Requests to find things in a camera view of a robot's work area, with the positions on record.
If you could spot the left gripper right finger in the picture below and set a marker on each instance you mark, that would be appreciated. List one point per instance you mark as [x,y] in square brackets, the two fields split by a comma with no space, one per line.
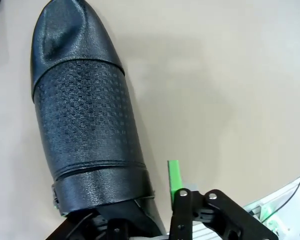
[176,180]

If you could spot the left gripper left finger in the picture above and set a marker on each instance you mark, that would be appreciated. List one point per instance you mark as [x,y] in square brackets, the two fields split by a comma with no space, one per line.
[115,231]

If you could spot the black textured zipper ankle shoe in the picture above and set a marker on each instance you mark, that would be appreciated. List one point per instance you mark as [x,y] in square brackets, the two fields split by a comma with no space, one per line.
[90,112]

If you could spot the aluminium frame rail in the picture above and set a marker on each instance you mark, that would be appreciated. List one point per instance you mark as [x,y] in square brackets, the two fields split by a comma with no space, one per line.
[290,190]

